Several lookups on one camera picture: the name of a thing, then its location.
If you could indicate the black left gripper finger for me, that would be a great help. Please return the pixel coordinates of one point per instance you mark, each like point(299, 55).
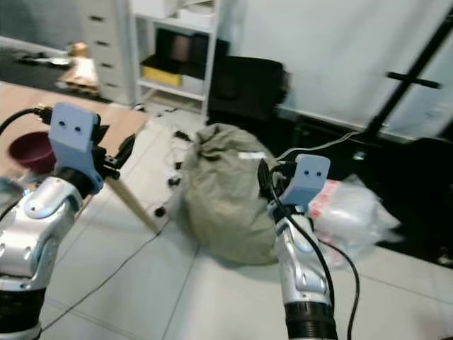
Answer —
point(126, 149)

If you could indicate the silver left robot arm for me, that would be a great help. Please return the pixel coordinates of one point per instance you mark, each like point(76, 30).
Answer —
point(39, 227)

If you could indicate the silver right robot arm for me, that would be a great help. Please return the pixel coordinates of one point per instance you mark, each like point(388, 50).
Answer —
point(301, 273)

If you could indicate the wooden table leg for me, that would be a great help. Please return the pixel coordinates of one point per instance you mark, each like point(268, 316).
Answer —
point(133, 207)

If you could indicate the olive green cloth sack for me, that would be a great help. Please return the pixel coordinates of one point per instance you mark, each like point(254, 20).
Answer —
point(219, 191)

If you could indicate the maroon bowl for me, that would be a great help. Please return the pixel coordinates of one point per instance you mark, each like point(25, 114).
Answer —
point(32, 150)

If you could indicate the yellow box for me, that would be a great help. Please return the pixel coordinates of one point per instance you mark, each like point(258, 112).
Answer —
point(160, 76)

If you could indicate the clear white plastic bag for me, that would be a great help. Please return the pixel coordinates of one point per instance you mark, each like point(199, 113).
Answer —
point(354, 212)

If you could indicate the large black case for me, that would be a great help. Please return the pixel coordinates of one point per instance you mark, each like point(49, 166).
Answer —
point(248, 92)

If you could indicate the white drawer cabinet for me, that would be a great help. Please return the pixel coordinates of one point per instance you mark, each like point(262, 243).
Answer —
point(106, 42)

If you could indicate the black box on shelf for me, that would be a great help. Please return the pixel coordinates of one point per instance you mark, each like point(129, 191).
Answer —
point(195, 53)

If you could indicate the white metal shelf unit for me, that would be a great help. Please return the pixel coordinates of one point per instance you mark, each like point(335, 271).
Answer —
point(211, 42)

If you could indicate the black tripod stand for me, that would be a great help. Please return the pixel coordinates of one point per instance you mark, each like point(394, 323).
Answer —
point(407, 79)

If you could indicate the light blue right wrist camera mount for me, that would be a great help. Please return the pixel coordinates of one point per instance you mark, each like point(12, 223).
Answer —
point(310, 177)

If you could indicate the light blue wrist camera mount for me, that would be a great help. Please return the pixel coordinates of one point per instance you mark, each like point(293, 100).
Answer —
point(310, 177)
point(74, 140)

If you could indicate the light blue left wrist camera mount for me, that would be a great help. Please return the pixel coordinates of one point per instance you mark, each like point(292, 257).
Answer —
point(74, 140)

